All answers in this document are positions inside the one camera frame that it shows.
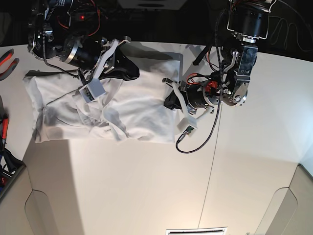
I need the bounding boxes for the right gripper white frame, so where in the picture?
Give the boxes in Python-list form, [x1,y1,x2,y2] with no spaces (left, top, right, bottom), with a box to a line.
[78,36,140,81]

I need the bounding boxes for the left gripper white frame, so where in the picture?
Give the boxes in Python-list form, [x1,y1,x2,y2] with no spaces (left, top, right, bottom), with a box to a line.
[162,77,220,122]

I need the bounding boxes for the white t-shirt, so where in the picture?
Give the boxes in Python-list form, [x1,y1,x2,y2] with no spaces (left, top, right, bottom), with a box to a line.
[23,50,182,143]

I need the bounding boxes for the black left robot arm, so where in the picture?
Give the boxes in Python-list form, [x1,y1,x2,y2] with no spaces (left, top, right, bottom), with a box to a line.
[163,0,275,115]

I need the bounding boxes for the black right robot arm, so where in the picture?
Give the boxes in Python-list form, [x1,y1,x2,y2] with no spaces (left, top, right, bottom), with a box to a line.
[28,0,139,85]

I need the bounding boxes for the white floor vent grille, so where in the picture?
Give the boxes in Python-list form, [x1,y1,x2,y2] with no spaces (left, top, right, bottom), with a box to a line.
[166,227,227,235]

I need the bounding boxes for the black bag at left edge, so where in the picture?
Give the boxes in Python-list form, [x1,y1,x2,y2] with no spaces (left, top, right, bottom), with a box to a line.
[0,148,25,178]

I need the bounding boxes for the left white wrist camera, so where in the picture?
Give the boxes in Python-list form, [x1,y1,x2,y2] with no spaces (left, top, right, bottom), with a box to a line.
[177,117,198,135]

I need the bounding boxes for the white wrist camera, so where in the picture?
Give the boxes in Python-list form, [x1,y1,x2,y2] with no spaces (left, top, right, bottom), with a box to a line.
[79,79,106,103]
[177,117,198,135]

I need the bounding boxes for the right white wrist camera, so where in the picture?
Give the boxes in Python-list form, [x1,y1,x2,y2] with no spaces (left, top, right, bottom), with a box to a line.
[79,79,106,103]

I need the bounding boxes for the black braided camera cable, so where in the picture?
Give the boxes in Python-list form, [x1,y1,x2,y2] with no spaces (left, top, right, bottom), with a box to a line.
[175,9,227,154]

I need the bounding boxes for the white power strip red switch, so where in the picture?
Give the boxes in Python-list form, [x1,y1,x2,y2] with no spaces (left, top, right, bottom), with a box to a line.
[75,12,134,21]

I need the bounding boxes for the orange handled pliers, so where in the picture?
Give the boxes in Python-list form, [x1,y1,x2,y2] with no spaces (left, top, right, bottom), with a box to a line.
[0,48,20,83]

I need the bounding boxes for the red handled tool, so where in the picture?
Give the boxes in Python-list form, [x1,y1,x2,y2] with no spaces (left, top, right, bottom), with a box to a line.
[0,114,9,151]

